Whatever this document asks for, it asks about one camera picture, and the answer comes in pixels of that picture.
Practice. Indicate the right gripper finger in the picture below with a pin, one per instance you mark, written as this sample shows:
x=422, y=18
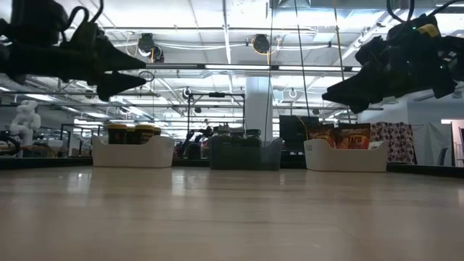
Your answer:
x=364, y=107
x=359, y=88

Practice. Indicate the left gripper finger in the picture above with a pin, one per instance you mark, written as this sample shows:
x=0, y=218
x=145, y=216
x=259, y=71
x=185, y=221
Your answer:
x=116, y=87
x=116, y=58

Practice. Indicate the black background robot arm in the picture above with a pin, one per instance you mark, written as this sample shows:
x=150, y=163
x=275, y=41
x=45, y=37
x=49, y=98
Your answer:
x=195, y=145

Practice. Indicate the small yellow tag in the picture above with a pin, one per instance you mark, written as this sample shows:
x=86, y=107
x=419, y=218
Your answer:
x=429, y=30

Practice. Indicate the patterned cloth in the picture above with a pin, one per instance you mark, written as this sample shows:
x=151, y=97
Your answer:
x=395, y=141

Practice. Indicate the white plastic bin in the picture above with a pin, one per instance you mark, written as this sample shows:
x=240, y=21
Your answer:
x=344, y=159
x=134, y=154

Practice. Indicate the white robot figure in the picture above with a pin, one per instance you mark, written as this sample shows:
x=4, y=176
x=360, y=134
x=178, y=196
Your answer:
x=25, y=121

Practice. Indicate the black rectangular screen panel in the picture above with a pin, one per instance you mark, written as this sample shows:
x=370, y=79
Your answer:
x=291, y=128

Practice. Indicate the white cloth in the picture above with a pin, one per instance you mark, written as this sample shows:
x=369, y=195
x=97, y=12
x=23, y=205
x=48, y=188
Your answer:
x=431, y=145

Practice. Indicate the long black aluminium crossbar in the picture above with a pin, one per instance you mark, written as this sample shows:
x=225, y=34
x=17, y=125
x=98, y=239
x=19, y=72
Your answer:
x=43, y=163

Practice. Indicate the long horizontal overhead bar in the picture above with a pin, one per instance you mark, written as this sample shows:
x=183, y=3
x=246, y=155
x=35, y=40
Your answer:
x=235, y=67

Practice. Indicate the grey plastic bin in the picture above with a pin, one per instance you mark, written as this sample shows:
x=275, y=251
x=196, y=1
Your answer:
x=246, y=157

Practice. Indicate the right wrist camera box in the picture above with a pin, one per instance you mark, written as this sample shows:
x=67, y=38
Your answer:
x=402, y=34

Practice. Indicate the black metal gantry frame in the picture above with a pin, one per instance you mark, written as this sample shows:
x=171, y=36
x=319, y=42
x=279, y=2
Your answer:
x=217, y=95

